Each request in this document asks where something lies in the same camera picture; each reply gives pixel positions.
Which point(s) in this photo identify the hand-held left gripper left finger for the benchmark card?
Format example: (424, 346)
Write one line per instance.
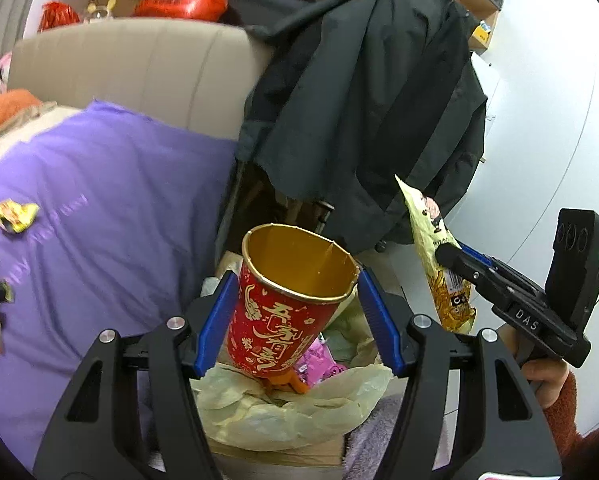
(217, 320)

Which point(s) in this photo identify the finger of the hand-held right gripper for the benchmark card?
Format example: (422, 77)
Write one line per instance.
(467, 270)
(514, 275)

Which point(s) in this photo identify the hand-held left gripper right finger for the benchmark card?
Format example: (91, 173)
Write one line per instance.
(379, 320)

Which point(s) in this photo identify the pale yellow snack packet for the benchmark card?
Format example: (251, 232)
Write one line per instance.
(429, 230)

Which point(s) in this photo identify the red paper cup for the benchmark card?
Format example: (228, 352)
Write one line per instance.
(274, 325)

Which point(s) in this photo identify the waste bin with yellow liner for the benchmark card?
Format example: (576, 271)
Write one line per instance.
(289, 415)

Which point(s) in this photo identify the person's right forearm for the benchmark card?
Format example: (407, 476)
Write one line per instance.
(569, 420)

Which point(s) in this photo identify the person's right hand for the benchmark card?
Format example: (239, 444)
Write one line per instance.
(549, 382)

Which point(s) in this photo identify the office chair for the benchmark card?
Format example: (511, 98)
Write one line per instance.
(379, 247)

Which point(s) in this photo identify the person's right leg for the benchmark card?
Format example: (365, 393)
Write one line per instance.
(379, 430)

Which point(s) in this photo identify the purple blanket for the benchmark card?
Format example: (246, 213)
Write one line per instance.
(104, 235)

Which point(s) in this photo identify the black jacket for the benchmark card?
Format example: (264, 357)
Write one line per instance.
(359, 110)

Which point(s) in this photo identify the small crumpled yellow wrapper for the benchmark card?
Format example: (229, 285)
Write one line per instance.
(11, 215)

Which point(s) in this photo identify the yellow box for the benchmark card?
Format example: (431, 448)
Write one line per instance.
(482, 34)

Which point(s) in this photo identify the beige padded headboard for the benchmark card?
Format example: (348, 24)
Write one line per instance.
(144, 70)

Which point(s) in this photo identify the beige bed sheet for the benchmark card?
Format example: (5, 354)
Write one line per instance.
(9, 150)

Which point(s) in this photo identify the beige cloth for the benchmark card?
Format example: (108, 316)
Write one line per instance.
(24, 120)

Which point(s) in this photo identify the orange pillow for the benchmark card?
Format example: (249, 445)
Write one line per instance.
(4, 110)

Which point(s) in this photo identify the pink plush bunny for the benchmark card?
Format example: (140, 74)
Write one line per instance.
(4, 72)

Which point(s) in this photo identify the white rabbit lamp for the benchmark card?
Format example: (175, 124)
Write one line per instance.
(99, 12)

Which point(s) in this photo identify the small red plastic bag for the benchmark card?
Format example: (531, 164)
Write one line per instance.
(59, 17)

